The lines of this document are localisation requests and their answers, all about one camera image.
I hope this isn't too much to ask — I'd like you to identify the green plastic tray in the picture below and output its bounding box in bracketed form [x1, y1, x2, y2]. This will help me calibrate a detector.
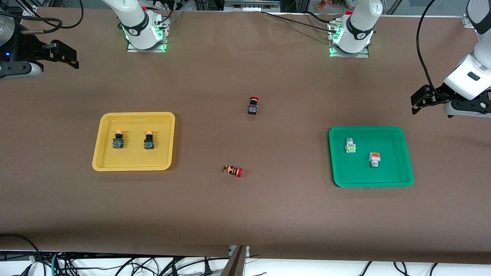
[328, 126, 414, 188]

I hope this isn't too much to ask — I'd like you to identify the yellow plastic tray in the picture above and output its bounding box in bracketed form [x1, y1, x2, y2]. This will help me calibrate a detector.
[92, 112, 176, 171]

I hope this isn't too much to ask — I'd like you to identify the brown table cover sheet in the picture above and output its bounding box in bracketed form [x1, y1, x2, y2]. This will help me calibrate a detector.
[0, 7, 491, 265]

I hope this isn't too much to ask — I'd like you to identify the brown table leg beam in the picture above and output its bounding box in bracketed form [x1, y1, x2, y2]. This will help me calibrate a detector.
[221, 245, 250, 276]

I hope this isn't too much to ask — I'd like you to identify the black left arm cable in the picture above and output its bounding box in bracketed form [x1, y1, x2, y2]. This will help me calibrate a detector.
[416, 0, 440, 94]

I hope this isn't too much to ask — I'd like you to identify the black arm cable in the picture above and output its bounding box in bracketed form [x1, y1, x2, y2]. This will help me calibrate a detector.
[416, 0, 440, 94]
[0, 0, 84, 35]

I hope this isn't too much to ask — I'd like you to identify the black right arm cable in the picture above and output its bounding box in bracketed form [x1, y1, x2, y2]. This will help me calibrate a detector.
[0, 0, 84, 35]

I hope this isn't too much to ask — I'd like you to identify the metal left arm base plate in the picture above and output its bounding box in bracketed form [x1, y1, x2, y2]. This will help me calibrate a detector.
[328, 21, 370, 58]

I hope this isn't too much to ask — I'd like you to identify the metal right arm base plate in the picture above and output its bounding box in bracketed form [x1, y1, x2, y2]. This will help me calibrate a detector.
[127, 17, 169, 53]

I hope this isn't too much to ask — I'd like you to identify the black cable across table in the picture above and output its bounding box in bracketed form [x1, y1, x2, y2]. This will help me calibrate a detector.
[261, 11, 334, 31]

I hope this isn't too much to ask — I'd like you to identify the black floor cable with plug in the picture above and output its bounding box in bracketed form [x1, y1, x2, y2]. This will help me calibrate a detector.
[169, 258, 231, 276]

